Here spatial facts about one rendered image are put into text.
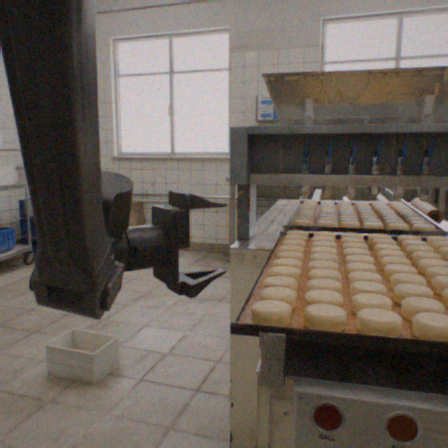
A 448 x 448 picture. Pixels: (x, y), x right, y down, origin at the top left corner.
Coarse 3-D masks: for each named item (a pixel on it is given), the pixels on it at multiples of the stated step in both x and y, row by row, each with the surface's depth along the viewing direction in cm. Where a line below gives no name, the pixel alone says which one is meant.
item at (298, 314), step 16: (336, 240) 104; (272, 256) 88; (304, 256) 88; (304, 272) 77; (256, 288) 68; (304, 288) 68; (304, 304) 61; (240, 320) 55; (352, 320) 55; (400, 336) 50
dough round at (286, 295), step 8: (272, 288) 62; (280, 288) 62; (288, 288) 62; (264, 296) 59; (272, 296) 58; (280, 296) 58; (288, 296) 58; (296, 296) 59; (288, 304) 58; (296, 304) 59
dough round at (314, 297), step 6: (306, 294) 59; (312, 294) 59; (318, 294) 59; (324, 294) 59; (330, 294) 59; (336, 294) 59; (306, 300) 58; (312, 300) 57; (318, 300) 57; (324, 300) 57; (330, 300) 57; (336, 300) 57; (342, 300) 58; (306, 306) 58; (336, 306) 57; (342, 306) 58
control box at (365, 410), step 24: (312, 384) 52; (336, 384) 52; (312, 408) 50; (336, 408) 50; (360, 408) 49; (384, 408) 49; (408, 408) 48; (432, 408) 47; (312, 432) 51; (336, 432) 50; (360, 432) 50; (384, 432) 49; (432, 432) 48
